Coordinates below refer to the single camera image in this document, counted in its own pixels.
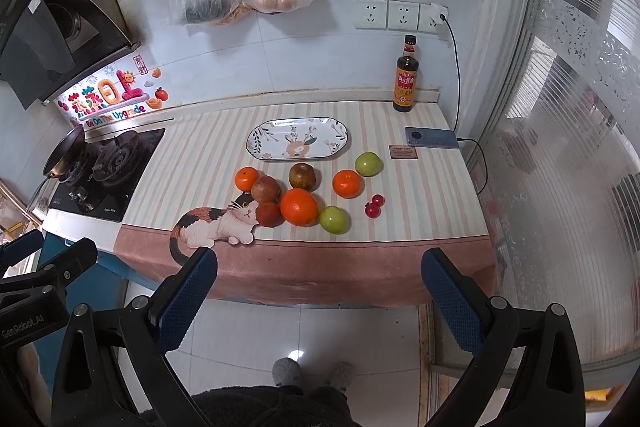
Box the black frying pan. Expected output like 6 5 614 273
27 124 86 210

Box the small brown-red fruit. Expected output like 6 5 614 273
255 202 283 228

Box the large orange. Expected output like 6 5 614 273
280 188 319 228

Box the soy sauce bottle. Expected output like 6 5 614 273
393 35 419 113

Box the brown small card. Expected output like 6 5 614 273
388 145 418 159

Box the grey slipper left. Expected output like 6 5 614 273
271 357 304 389

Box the colourful wall sticker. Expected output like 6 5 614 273
55 52 169 130

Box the red-green apple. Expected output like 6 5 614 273
288 162 317 192

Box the grey slipper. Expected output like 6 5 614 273
324 362 356 393
271 357 304 389

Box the striped cat-print table mat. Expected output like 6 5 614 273
113 102 496 306

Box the green apple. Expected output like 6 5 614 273
355 150 383 178
319 206 350 235

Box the oval floral ceramic plate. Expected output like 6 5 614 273
245 117 349 161

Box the blue smartphone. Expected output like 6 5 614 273
405 127 459 150

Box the white wall socket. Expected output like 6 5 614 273
418 2 436 35
386 0 420 32
352 0 388 30

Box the cherry tomato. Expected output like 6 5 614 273
372 194 385 207
364 202 381 219

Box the black range hood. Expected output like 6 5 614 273
1 0 139 108

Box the black charging cable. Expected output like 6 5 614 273
438 12 490 196

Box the frosted sliding glass door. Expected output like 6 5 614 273
468 0 639 384

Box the white charger plug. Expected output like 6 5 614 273
430 3 449 40

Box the white wall socket right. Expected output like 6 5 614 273
418 2 436 35

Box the small mandarin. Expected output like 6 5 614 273
234 167 260 193

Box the white wall socket middle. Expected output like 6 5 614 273
386 0 420 32

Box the dark bruised red apple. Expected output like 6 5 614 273
250 174 282 204

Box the white wall socket left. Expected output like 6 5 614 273
352 0 388 30

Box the grey slipper right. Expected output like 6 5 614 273
324 362 356 393

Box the black gas stove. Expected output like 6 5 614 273
49 128 165 222

